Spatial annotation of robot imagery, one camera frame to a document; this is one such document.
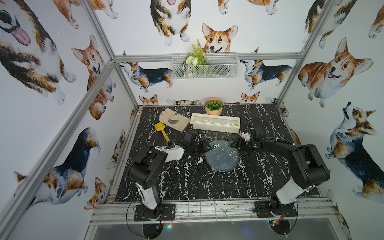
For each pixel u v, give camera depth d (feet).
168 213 2.42
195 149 2.64
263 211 2.40
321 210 2.46
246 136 2.95
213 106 3.32
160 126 3.50
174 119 3.63
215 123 3.31
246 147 2.75
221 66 3.04
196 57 2.69
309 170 1.56
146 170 1.58
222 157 2.96
